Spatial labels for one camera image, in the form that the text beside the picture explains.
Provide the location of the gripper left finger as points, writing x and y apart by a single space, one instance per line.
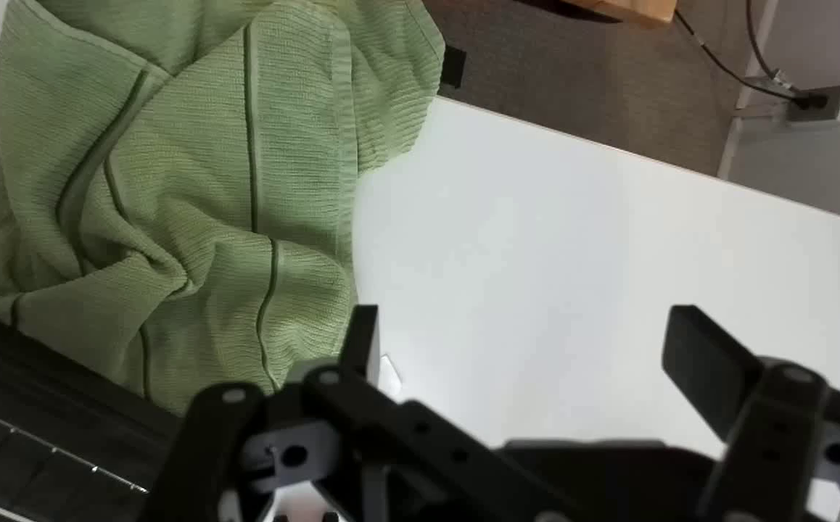
391 428

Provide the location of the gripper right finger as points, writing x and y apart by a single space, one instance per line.
772 428

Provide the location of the green ribbed cloth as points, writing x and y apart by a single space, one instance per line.
195 196

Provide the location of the small black block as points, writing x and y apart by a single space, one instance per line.
453 67

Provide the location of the wooden furniture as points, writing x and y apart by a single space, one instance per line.
634 9

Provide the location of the white wall socket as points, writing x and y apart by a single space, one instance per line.
839 101

